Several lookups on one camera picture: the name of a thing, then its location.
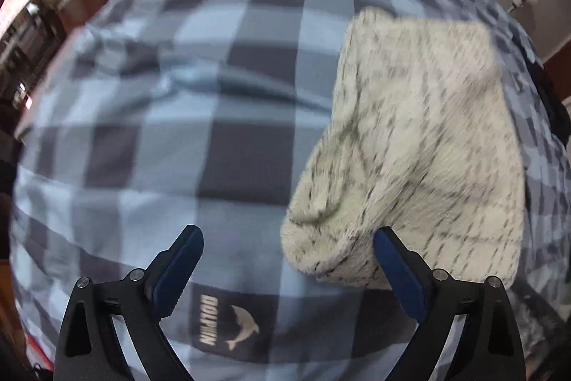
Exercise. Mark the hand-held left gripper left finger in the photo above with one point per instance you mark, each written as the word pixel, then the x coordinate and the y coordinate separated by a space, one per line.
pixel 176 274

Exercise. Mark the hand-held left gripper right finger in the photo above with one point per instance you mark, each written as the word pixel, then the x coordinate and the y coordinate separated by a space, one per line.
pixel 401 276

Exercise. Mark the cream knitted sweater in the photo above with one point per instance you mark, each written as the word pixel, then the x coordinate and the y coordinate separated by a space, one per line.
pixel 415 149

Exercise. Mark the blue checkered blanket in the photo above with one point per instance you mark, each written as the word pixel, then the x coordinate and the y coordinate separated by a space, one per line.
pixel 178 117

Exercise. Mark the black cloth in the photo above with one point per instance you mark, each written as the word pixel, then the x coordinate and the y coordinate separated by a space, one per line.
pixel 553 95

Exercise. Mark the dark wooden shelf unit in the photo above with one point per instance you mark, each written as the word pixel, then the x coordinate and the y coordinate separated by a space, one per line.
pixel 35 10

